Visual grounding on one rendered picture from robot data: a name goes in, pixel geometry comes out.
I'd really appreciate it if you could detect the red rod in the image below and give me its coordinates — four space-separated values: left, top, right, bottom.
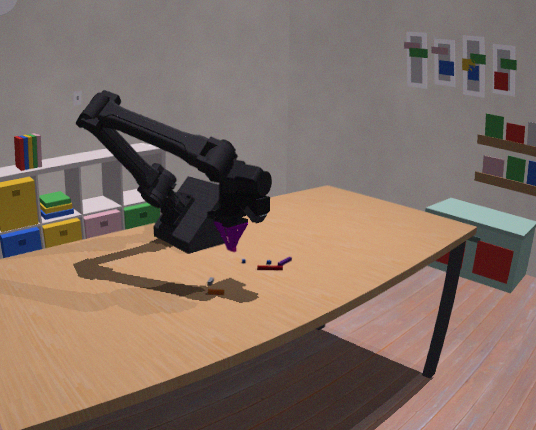
257 265 283 271

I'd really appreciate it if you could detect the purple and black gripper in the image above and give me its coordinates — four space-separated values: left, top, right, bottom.
207 189 248 251

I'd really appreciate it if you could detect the purple rod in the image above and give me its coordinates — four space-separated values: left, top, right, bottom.
278 257 292 266

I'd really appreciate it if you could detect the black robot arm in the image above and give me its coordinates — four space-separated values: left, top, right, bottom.
76 90 272 228

